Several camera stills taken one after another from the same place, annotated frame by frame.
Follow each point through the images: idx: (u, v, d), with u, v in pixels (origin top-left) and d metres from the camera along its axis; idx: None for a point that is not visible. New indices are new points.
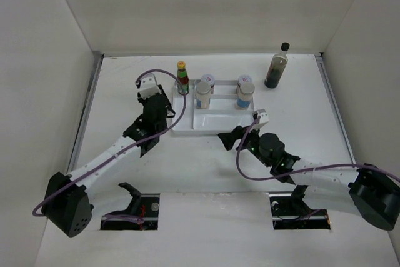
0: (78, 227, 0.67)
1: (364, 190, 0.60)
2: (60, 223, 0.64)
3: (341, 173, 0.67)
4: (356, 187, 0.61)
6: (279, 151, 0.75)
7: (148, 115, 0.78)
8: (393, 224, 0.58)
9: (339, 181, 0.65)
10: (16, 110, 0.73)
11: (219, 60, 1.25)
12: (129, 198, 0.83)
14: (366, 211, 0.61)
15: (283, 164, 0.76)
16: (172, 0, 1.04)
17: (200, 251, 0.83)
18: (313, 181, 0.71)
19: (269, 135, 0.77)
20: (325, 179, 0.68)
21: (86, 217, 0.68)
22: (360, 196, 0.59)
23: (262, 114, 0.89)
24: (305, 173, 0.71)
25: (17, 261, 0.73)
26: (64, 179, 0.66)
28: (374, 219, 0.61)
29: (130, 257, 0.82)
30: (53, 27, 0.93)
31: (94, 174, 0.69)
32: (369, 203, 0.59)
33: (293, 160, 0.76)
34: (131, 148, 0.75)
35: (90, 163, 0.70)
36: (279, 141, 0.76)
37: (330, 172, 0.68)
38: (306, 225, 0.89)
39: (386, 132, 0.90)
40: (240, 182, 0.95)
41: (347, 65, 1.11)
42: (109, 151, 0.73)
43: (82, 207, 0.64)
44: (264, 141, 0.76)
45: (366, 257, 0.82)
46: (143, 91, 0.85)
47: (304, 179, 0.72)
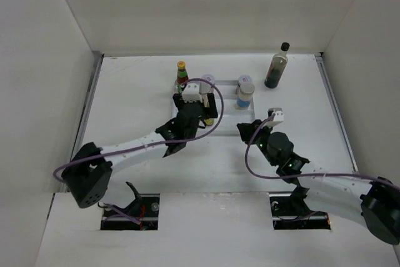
0: (89, 201, 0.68)
1: (377, 203, 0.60)
2: (75, 190, 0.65)
3: (354, 183, 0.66)
4: (369, 200, 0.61)
6: (287, 151, 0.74)
7: (180, 120, 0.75)
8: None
9: (350, 191, 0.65)
10: (16, 111, 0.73)
11: (219, 60, 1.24)
12: (130, 198, 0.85)
14: (374, 224, 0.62)
15: (290, 164, 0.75)
16: (172, 0, 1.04)
17: (199, 250, 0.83)
18: (321, 187, 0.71)
19: (282, 134, 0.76)
20: (335, 187, 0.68)
21: (99, 194, 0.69)
22: (371, 209, 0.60)
23: (276, 114, 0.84)
24: (315, 178, 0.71)
25: (17, 262, 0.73)
26: (95, 150, 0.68)
28: (380, 232, 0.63)
29: (130, 257, 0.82)
30: (52, 26, 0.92)
31: (122, 156, 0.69)
32: (379, 217, 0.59)
33: (300, 162, 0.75)
34: (160, 144, 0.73)
35: (123, 144, 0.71)
36: (288, 141, 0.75)
37: (342, 181, 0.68)
38: (306, 224, 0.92)
39: (386, 132, 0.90)
40: (239, 183, 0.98)
41: (347, 66, 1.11)
42: (139, 140, 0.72)
43: (101, 183, 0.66)
44: (273, 139, 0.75)
45: (365, 256, 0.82)
46: (186, 94, 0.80)
47: (310, 183, 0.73)
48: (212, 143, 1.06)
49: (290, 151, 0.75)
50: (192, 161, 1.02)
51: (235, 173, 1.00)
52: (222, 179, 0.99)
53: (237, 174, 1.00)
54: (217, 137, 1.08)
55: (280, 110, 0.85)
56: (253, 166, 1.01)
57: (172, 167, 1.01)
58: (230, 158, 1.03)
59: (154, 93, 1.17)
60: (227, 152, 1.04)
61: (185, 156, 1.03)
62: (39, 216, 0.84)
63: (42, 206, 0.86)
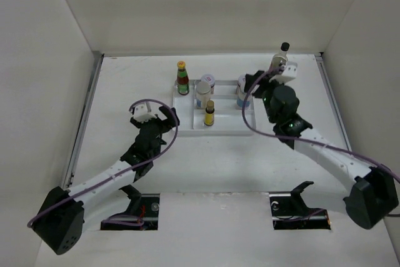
0: (67, 246, 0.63)
1: (369, 189, 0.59)
2: (50, 239, 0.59)
3: (352, 162, 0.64)
4: (364, 184, 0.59)
6: (291, 107, 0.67)
7: (140, 146, 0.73)
8: (372, 224, 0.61)
9: (347, 169, 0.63)
10: (16, 110, 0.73)
11: (219, 60, 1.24)
12: (127, 201, 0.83)
14: (355, 205, 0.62)
15: (290, 124, 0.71)
16: (171, 0, 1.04)
17: (199, 250, 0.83)
18: (317, 156, 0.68)
19: (290, 90, 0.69)
20: (332, 161, 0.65)
21: (76, 236, 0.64)
22: (361, 191, 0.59)
23: (287, 68, 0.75)
24: (313, 146, 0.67)
25: (17, 261, 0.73)
26: (63, 193, 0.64)
28: (355, 212, 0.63)
29: (130, 257, 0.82)
30: (52, 26, 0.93)
31: (91, 192, 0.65)
32: (365, 201, 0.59)
33: (303, 125, 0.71)
34: (127, 172, 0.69)
35: (89, 181, 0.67)
36: (295, 97, 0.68)
37: (342, 157, 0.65)
38: (306, 225, 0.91)
39: (386, 132, 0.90)
40: (239, 182, 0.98)
41: (347, 65, 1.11)
42: (106, 173, 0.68)
43: (75, 224, 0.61)
44: (279, 92, 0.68)
45: (365, 257, 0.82)
46: (138, 118, 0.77)
47: (306, 149, 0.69)
48: (212, 143, 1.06)
49: (294, 109, 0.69)
50: (192, 161, 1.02)
51: (235, 173, 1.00)
52: (222, 179, 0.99)
53: (237, 174, 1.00)
54: (217, 137, 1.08)
55: (294, 65, 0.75)
56: (252, 166, 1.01)
57: (171, 167, 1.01)
58: (230, 157, 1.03)
59: (154, 93, 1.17)
60: (226, 152, 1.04)
61: (185, 156, 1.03)
62: None
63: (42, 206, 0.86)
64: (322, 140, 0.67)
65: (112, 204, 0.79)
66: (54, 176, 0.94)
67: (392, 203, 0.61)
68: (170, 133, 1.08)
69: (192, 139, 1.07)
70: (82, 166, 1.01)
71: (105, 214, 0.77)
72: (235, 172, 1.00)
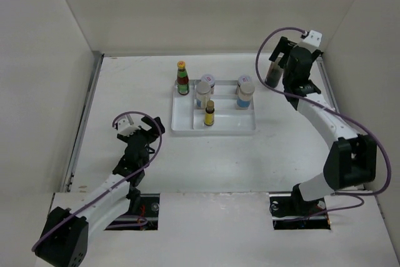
0: (75, 262, 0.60)
1: (348, 149, 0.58)
2: (57, 261, 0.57)
3: (343, 126, 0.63)
4: (344, 144, 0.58)
6: (303, 66, 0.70)
7: (130, 156, 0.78)
8: (341, 186, 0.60)
9: (334, 129, 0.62)
10: (16, 110, 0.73)
11: (219, 60, 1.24)
12: (126, 201, 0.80)
14: (331, 166, 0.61)
15: (301, 87, 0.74)
16: (171, 0, 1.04)
17: (199, 251, 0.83)
18: (314, 117, 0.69)
19: (308, 52, 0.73)
20: (324, 121, 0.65)
21: (83, 251, 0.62)
22: (339, 147, 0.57)
23: (310, 35, 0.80)
24: (314, 106, 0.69)
25: (17, 261, 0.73)
26: (63, 211, 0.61)
28: (331, 174, 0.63)
29: (130, 257, 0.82)
30: (52, 25, 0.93)
31: (92, 207, 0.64)
32: (340, 161, 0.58)
33: (312, 90, 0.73)
34: (122, 183, 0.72)
35: (87, 197, 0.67)
36: (309, 59, 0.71)
37: (334, 119, 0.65)
38: (306, 224, 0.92)
39: (386, 131, 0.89)
40: (238, 182, 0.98)
41: (347, 65, 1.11)
42: (102, 187, 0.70)
43: (82, 241, 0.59)
44: (296, 52, 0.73)
45: (366, 257, 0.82)
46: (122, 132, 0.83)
47: (307, 110, 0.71)
48: (212, 143, 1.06)
49: (307, 71, 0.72)
50: (192, 161, 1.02)
51: (235, 173, 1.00)
52: (222, 179, 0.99)
53: (237, 174, 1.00)
54: (217, 137, 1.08)
55: (319, 35, 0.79)
56: (253, 166, 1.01)
57: (171, 168, 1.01)
58: (230, 157, 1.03)
59: (154, 93, 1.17)
60: (226, 152, 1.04)
61: (185, 156, 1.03)
62: (39, 216, 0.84)
63: (42, 206, 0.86)
64: (323, 103, 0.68)
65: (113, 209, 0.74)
66: (54, 176, 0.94)
67: (367, 175, 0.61)
68: (170, 134, 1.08)
69: (192, 139, 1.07)
70: (82, 166, 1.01)
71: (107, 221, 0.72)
72: (235, 172, 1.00)
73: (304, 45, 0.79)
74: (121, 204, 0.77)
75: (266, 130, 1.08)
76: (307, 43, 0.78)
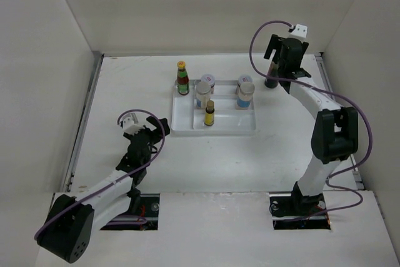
0: (78, 252, 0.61)
1: (330, 118, 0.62)
2: (60, 248, 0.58)
3: (329, 101, 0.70)
4: (327, 112, 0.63)
6: (294, 54, 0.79)
7: (132, 154, 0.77)
8: (325, 154, 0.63)
9: (320, 104, 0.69)
10: (15, 111, 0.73)
11: (219, 60, 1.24)
12: (129, 200, 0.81)
14: (317, 136, 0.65)
15: (293, 73, 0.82)
16: (171, 0, 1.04)
17: (199, 251, 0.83)
18: (305, 97, 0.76)
19: (299, 40, 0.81)
20: (312, 98, 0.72)
21: (86, 241, 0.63)
22: (322, 117, 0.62)
23: (297, 28, 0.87)
24: (303, 87, 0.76)
25: (17, 261, 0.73)
26: (70, 199, 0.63)
28: (317, 146, 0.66)
29: (130, 257, 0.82)
30: (52, 25, 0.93)
31: (97, 197, 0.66)
32: (323, 127, 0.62)
33: (304, 75, 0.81)
34: (126, 177, 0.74)
35: (92, 188, 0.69)
36: (300, 47, 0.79)
37: (321, 96, 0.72)
38: (306, 224, 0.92)
39: (386, 131, 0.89)
40: (238, 182, 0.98)
41: (347, 65, 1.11)
42: (105, 180, 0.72)
43: (85, 229, 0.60)
44: (288, 42, 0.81)
45: (366, 257, 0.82)
46: (126, 130, 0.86)
47: (299, 92, 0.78)
48: (212, 143, 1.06)
49: (299, 58, 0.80)
50: (192, 161, 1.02)
51: (235, 173, 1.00)
52: (222, 179, 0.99)
53: (237, 174, 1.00)
54: (217, 137, 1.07)
55: (305, 28, 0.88)
56: (252, 165, 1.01)
57: (171, 167, 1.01)
58: (230, 158, 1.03)
59: (154, 93, 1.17)
60: (226, 152, 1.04)
61: (185, 156, 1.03)
62: (39, 215, 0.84)
63: (42, 206, 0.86)
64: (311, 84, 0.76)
65: (115, 204, 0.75)
66: (54, 176, 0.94)
67: (351, 145, 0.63)
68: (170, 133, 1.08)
69: (193, 139, 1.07)
70: (82, 165, 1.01)
71: (109, 216, 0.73)
72: (235, 172, 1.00)
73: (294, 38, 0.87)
74: (122, 202, 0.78)
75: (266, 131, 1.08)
76: (297, 36, 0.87)
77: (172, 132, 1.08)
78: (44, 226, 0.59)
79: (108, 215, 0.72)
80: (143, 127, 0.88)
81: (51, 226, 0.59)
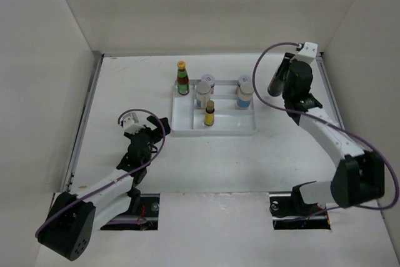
0: (79, 251, 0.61)
1: (355, 167, 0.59)
2: (62, 244, 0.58)
3: (348, 142, 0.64)
4: (351, 161, 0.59)
6: (303, 80, 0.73)
7: (132, 154, 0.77)
8: (350, 205, 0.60)
9: (340, 147, 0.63)
10: (16, 111, 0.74)
11: (219, 60, 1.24)
12: (129, 199, 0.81)
14: (340, 184, 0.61)
15: (302, 101, 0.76)
16: (171, 0, 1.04)
17: (199, 251, 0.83)
18: (317, 132, 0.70)
19: (307, 65, 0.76)
20: (330, 138, 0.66)
21: (87, 239, 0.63)
22: (347, 166, 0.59)
23: (305, 46, 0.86)
24: (317, 122, 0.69)
25: (17, 261, 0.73)
26: (71, 196, 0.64)
28: (339, 194, 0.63)
29: (130, 257, 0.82)
30: (52, 25, 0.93)
31: (98, 194, 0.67)
32: (349, 177, 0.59)
33: (313, 104, 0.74)
34: (127, 177, 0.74)
35: (93, 186, 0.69)
36: (309, 73, 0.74)
37: (339, 136, 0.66)
38: (306, 225, 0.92)
39: (387, 132, 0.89)
40: (238, 182, 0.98)
41: (347, 65, 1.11)
42: (107, 179, 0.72)
43: (88, 225, 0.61)
44: (295, 67, 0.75)
45: (365, 257, 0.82)
46: (127, 129, 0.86)
47: (310, 125, 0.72)
48: (212, 143, 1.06)
49: (307, 85, 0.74)
50: (192, 161, 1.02)
51: (235, 173, 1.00)
52: (222, 179, 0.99)
53: (237, 174, 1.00)
54: (217, 137, 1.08)
55: (314, 46, 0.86)
56: (252, 166, 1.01)
57: (170, 167, 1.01)
58: (230, 157, 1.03)
59: (154, 93, 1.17)
60: (226, 152, 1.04)
61: (185, 156, 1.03)
62: (39, 216, 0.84)
63: (42, 206, 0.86)
64: (327, 119, 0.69)
65: (114, 203, 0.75)
66: (54, 176, 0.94)
67: (377, 192, 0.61)
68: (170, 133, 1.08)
69: (193, 139, 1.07)
70: (82, 165, 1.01)
71: (108, 216, 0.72)
72: (235, 172, 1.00)
73: (303, 56, 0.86)
74: (122, 201, 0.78)
75: (265, 131, 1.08)
76: (304, 55, 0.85)
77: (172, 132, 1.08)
78: (45, 222, 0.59)
79: (109, 214, 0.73)
80: (143, 127, 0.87)
81: (52, 223, 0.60)
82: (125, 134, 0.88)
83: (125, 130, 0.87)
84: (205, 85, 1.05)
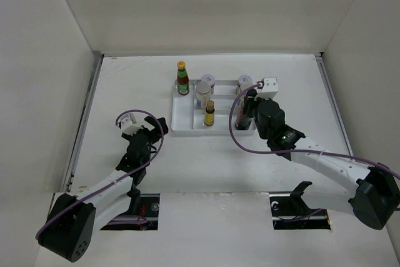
0: (79, 252, 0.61)
1: (372, 189, 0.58)
2: (63, 246, 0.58)
3: (350, 166, 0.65)
4: (365, 185, 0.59)
6: (278, 119, 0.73)
7: (132, 155, 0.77)
8: (381, 221, 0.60)
9: (347, 174, 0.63)
10: (15, 112, 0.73)
11: (219, 60, 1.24)
12: (129, 200, 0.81)
14: (363, 208, 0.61)
15: (284, 136, 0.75)
16: (172, 1, 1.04)
17: (199, 251, 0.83)
18: (315, 164, 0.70)
19: (273, 102, 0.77)
20: (332, 167, 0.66)
21: (87, 241, 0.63)
22: (366, 194, 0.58)
23: (265, 84, 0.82)
24: (310, 154, 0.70)
25: (18, 261, 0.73)
26: (71, 198, 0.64)
28: (365, 216, 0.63)
29: (131, 257, 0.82)
30: (52, 26, 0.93)
31: (97, 196, 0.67)
32: (370, 202, 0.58)
33: (295, 135, 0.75)
34: (127, 178, 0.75)
35: (93, 187, 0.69)
36: (279, 109, 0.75)
37: (339, 162, 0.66)
38: (306, 225, 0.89)
39: (387, 132, 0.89)
40: (238, 182, 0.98)
41: (347, 65, 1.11)
42: (106, 179, 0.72)
43: (89, 225, 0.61)
44: (263, 108, 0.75)
45: (366, 257, 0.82)
46: (125, 130, 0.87)
47: (304, 159, 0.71)
48: (212, 142, 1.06)
49: (282, 120, 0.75)
50: (192, 161, 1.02)
51: (235, 173, 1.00)
52: (222, 179, 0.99)
53: (237, 174, 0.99)
54: (217, 137, 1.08)
55: (274, 80, 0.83)
56: (252, 166, 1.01)
57: (170, 168, 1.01)
58: (230, 157, 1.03)
59: (154, 93, 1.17)
60: (226, 152, 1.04)
61: (185, 156, 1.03)
62: (39, 215, 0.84)
63: (42, 206, 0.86)
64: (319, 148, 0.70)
65: (114, 204, 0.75)
66: (54, 176, 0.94)
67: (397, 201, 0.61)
68: (170, 133, 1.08)
69: (193, 139, 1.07)
70: (82, 165, 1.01)
71: (109, 217, 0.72)
72: (235, 172, 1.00)
73: (266, 94, 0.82)
74: (122, 201, 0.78)
75: None
76: (267, 92, 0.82)
77: (172, 132, 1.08)
78: (45, 224, 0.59)
79: (109, 215, 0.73)
80: (141, 128, 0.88)
81: (52, 225, 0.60)
82: (123, 135, 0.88)
83: (122, 130, 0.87)
84: (204, 85, 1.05)
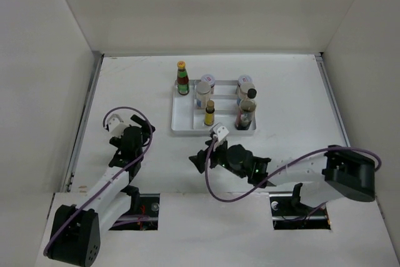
0: (91, 256, 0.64)
1: (338, 172, 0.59)
2: (74, 256, 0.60)
3: (312, 162, 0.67)
4: (330, 172, 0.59)
6: (249, 160, 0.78)
7: (127, 146, 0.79)
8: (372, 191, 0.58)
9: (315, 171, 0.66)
10: (15, 111, 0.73)
11: (219, 60, 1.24)
12: (129, 199, 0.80)
14: (349, 192, 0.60)
15: (257, 169, 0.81)
16: (171, 0, 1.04)
17: (199, 250, 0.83)
18: (289, 179, 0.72)
19: (229, 151, 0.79)
20: (299, 172, 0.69)
21: (97, 244, 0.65)
22: (337, 180, 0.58)
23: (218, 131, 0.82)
24: (280, 173, 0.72)
25: (18, 261, 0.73)
26: (71, 208, 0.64)
28: (355, 196, 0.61)
29: (131, 257, 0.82)
30: (52, 25, 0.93)
31: (97, 199, 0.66)
32: (348, 184, 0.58)
33: (265, 164, 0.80)
34: (122, 173, 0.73)
35: (90, 191, 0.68)
36: (244, 151, 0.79)
37: (302, 164, 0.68)
38: (306, 224, 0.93)
39: (387, 132, 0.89)
40: (238, 182, 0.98)
41: (347, 65, 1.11)
42: (102, 180, 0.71)
43: (94, 232, 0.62)
44: (232, 157, 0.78)
45: (366, 257, 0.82)
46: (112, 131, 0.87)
47: (279, 179, 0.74)
48: None
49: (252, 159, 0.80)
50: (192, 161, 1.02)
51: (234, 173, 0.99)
52: (221, 179, 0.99)
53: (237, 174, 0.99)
54: None
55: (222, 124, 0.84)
56: None
57: (170, 168, 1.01)
58: None
59: (154, 93, 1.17)
60: None
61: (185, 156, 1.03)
62: (39, 214, 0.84)
63: (42, 205, 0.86)
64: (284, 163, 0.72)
65: (115, 203, 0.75)
66: (54, 176, 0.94)
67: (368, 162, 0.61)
68: (170, 133, 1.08)
69: (192, 139, 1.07)
70: (82, 165, 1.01)
71: (113, 217, 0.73)
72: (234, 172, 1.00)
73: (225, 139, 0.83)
74: (124, 199, 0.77)
75: (264, 131, 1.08)
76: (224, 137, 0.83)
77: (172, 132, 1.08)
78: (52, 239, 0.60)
79: (113, 216, 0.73)
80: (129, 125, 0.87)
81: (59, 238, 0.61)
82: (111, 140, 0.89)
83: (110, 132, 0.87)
84: (204, 85, 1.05)
